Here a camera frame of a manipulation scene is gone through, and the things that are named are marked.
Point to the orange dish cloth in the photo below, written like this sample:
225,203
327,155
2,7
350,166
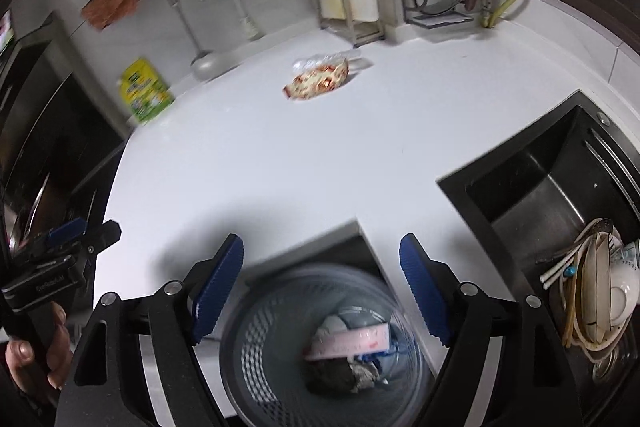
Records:
112,2

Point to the white chopsticks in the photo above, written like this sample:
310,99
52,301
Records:
555,274

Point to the metal ladle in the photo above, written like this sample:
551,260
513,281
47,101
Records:
205,67

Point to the pile of dirty dishes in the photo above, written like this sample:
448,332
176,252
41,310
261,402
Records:
595,287

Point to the green yellow refill pouch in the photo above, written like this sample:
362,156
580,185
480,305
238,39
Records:
145,94

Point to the red printed snack wrapper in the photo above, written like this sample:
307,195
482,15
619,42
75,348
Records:
315,82

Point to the black kitchen sink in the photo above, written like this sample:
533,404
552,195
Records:
525,187

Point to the clear plastic cup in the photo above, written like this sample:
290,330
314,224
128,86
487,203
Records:
400,372

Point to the black integrated stove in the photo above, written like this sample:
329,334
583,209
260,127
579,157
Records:
50,132

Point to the pink paper card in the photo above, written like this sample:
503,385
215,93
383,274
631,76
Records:
350,339

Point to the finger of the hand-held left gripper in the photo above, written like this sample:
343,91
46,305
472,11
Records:
105,234
67,229

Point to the grey cloth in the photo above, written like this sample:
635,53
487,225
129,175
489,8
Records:
330,374

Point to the clear plastic bag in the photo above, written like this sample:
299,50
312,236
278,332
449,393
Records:
320,59

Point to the grey mesh waste bin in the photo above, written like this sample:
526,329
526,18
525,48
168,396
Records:
250,357

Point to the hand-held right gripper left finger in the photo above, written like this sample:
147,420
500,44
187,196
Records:
220,292

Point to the person's left hand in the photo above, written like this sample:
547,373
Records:
57,347

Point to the metal cutting board rack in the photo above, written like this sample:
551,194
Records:
367,34

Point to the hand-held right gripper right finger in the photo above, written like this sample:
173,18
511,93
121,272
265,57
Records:
425,292

